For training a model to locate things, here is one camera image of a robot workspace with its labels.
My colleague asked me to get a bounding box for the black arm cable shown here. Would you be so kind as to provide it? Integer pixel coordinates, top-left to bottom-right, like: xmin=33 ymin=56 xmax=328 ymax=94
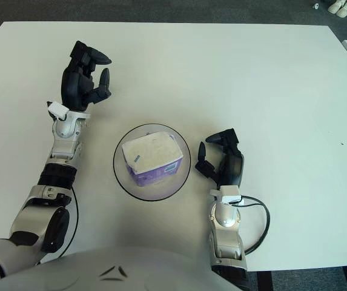
xmin=233 ymin=196 xmax=272 ymax=255
xmin=35 ymin=187 xmax=80 ymax=265

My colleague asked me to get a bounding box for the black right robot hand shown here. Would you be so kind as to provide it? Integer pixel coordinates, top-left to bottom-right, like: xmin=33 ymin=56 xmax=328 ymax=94
xmin=194 ymin=129 xmax=246 ymax=191

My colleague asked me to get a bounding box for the purple tissue paper pack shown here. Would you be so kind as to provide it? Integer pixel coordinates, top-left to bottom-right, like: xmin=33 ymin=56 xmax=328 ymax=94
xmin=121 ymin=131 xmax=184 ymax=187

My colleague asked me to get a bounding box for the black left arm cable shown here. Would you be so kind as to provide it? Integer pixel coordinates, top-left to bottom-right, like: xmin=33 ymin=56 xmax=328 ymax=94
xmin=35 ymin=187 xmax=80 ymax=265

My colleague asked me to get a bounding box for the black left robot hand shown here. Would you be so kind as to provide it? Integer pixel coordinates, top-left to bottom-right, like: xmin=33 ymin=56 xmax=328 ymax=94
xmin=61 ymin=41 xmax=113 ymax=113

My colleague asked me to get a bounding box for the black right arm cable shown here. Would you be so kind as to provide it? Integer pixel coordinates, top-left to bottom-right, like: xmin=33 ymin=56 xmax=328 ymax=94
xmin=233 ymin=196 xmax=272 ymax=255

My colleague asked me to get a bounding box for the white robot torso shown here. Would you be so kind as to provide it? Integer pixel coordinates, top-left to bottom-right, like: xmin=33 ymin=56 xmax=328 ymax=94
xmin=0 ymin=245 xmax=243 ymax=291

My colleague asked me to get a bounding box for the white plate with black rim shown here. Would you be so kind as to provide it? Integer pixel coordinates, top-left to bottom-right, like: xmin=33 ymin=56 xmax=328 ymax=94
xmin=113 ymin=122 xmax=191 ymax=201

